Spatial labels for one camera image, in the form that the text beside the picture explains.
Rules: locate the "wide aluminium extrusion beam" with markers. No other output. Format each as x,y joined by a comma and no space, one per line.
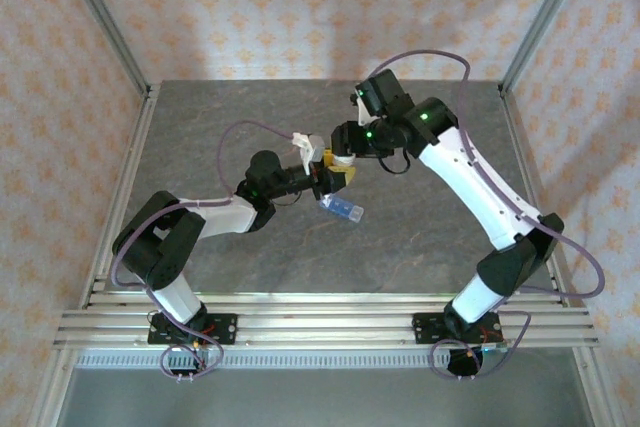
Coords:
325,327

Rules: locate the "aluminium side rail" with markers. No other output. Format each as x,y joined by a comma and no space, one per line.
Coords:
120,197
535,172

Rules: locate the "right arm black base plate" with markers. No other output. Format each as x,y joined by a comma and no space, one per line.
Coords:
425,327

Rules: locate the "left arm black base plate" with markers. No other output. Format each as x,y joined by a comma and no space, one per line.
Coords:
225,327

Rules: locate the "blue weekly pill organizer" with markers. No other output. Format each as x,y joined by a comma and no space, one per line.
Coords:
341,208

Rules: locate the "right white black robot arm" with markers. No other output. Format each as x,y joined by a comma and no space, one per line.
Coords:
470,182

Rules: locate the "narrow aluminium extrusion rail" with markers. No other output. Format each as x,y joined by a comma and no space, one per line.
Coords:
325,299

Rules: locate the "aluminium frame post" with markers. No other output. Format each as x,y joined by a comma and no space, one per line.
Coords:
100,22
547,22

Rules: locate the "aluminium frame leg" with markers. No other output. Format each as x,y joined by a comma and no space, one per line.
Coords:
52,387
595,387

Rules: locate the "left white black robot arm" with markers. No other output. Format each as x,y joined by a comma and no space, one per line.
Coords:
225,214

